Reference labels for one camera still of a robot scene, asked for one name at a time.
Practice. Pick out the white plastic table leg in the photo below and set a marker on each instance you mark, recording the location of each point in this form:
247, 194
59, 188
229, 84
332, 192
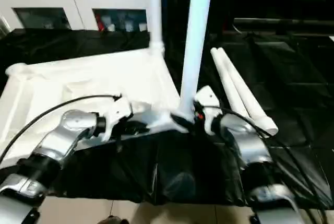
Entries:
225, 77
197, 38
255, 109
155, 12

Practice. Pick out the white plastic table top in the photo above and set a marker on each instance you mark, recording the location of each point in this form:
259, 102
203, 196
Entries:
52, 77

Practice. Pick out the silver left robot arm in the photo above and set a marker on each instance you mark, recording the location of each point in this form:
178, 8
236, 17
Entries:
68, 130

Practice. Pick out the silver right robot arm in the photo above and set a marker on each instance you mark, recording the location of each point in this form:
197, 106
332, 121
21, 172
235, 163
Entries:
250, 140

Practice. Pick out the black mat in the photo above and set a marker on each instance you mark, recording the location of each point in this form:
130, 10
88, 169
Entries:
169, 166

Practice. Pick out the long dark bar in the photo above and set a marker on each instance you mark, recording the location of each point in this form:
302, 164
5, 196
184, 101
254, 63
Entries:
287, 22

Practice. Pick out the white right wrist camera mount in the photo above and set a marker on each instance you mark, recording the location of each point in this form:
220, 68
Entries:
208, 98

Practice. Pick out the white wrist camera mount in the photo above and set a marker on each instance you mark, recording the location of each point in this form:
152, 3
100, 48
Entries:
208, 98
118, 109

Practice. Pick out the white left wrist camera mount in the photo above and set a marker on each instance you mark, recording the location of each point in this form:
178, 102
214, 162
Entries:
118, 109

